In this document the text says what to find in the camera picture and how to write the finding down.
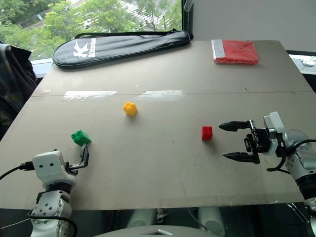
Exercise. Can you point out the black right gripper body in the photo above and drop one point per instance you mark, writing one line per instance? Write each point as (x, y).
(259, 142)

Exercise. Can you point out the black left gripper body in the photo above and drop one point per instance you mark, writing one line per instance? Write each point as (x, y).
(71, 170)

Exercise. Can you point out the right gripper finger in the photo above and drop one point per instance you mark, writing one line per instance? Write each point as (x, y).
(233, 126)
(240, 157)

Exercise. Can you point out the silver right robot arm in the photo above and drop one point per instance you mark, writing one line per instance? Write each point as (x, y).
(300, 165)

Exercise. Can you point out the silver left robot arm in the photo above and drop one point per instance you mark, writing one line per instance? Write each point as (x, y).
(49, 207)

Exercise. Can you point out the green toy brick cube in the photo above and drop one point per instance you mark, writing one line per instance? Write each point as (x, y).
(81, 137)

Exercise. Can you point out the red toy brick cube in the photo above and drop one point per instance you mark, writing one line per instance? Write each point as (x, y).
(207, 133)

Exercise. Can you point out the clear tape strip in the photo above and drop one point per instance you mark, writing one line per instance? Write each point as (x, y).
(89, 95)
(161, 95)

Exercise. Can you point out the yellow toy brick cube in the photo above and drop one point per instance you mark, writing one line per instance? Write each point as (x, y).
(130, 109)

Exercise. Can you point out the white rounded leg cover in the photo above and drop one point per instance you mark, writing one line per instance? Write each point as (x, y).
(212, 221)

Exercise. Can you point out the red cloth in plastic wrap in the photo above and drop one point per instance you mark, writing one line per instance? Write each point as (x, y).
(239, 52)

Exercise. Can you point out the dark jacket on chair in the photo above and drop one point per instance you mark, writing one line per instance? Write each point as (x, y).
(14, 86)

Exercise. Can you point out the white round windowsill object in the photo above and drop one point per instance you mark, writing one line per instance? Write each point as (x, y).
(308, 61)

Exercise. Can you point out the black racket bag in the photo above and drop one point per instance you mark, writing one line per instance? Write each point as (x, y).
(118, 48)

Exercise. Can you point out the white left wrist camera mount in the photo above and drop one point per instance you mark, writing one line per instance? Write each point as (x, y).
(48, 164)

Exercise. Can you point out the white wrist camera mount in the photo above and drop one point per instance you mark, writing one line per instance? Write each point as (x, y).
(275, 123)
(48, 164)

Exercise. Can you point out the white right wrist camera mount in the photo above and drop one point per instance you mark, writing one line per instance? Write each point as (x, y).
(275, 123)

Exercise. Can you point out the black window frame post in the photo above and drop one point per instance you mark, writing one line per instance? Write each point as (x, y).
(187, 14)

